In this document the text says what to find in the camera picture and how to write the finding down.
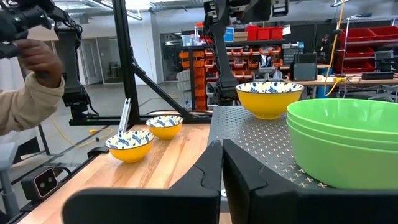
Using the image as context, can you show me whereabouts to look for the yellow hanging cable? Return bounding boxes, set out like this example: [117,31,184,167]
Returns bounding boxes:
[323,0,346,97]

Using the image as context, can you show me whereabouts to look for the wooden workbench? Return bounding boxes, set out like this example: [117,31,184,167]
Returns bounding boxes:
[279,73,398,100]

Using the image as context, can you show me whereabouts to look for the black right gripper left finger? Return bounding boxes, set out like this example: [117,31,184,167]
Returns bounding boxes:
[169,140,223,195]

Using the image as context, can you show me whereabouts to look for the metal wire rack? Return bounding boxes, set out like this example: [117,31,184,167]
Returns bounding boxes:
[337,17,398,75]

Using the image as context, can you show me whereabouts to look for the black power strip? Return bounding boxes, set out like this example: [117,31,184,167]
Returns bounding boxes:
[361,72,395,80]

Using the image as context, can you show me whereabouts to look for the person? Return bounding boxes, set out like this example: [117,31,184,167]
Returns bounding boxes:
[0,39,66,137]

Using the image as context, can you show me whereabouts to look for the black equipment box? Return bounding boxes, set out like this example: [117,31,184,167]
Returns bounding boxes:
[292,52,318,82]

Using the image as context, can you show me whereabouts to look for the silver metal bar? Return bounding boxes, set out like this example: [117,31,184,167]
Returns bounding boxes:
[118,98,132,134]

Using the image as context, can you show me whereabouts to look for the grey perforated metal table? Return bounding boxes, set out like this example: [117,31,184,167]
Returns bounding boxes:
[206,105,332,214]

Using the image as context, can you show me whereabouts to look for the clear plastic container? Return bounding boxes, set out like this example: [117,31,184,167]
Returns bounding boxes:
[182,34,200,47]

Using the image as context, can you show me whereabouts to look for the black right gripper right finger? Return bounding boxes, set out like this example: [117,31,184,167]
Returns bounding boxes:
[223,139,300,224]

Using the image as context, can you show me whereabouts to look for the light grey chair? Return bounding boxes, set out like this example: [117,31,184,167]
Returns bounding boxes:
[0,142,20,218]

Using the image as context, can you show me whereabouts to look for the yellow floor cable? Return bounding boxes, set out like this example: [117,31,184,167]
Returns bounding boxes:
[51,117,114,149]

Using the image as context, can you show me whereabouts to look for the red storage bin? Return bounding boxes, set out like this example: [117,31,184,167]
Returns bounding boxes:
[338,28,377,43]
[269,26,284,40]
[337,46,376,60]
[246,24,259,41]
[335,60,376,74]
[368,26,398,40]
[257,27,271,40]

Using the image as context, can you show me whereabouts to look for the yellow bowl blue floral inside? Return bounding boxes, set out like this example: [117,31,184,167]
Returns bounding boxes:
[104,129,155,164]
[235,81,305,121]
[145,114,184,141]

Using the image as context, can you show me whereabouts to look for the rack of orange bins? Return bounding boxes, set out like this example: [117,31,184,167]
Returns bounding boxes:
[178,46,282,111]

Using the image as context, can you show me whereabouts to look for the black table-edge camera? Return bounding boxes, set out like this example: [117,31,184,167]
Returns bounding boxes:
[21,167,59,202]

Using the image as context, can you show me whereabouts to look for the cardboard box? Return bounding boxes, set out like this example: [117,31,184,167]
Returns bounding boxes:
[233,30,248,42]

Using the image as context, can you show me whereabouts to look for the blue storage bin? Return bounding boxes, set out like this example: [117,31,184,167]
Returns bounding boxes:
[223,27,235,43]

